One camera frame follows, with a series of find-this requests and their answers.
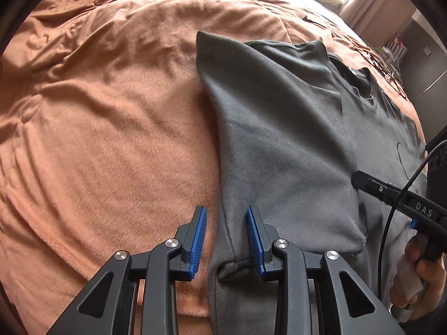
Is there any striped paper bag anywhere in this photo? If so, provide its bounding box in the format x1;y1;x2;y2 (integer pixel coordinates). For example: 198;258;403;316
390;31;408;51

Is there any pile of black clothes hangers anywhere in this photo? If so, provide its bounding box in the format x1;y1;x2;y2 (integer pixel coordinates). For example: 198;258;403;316
349;40;407;100

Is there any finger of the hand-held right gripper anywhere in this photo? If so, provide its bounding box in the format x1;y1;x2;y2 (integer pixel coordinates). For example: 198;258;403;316
351;170;447;233

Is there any orange fleece blanket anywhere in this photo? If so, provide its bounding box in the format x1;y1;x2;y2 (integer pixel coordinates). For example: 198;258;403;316
0;0;425;335

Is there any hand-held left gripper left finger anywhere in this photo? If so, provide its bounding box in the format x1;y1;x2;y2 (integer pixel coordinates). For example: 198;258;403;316
45;205;207;335

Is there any thin black cord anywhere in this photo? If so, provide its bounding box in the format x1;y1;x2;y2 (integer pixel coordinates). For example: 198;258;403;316
302;16;336;29

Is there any white nightstand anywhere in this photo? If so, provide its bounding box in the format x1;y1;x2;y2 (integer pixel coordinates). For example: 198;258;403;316
381;44;407;77

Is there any pink curtain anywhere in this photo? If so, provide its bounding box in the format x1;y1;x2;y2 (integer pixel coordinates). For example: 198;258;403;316
340;0;418;42

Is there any dark grey wardrobe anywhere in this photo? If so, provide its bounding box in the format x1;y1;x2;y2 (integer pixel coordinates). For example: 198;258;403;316
401;9;447;140

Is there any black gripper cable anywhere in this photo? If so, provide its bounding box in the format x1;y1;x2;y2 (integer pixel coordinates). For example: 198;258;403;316
378;143;447;302

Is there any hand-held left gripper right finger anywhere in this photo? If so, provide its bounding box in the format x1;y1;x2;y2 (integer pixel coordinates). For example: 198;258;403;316
245;206;406;335

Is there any grey t-shirt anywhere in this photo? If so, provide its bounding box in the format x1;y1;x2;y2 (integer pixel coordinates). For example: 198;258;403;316
196;31;428;335

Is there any person's right hand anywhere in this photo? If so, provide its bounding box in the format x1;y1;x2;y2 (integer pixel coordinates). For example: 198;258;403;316
390;237;447;323

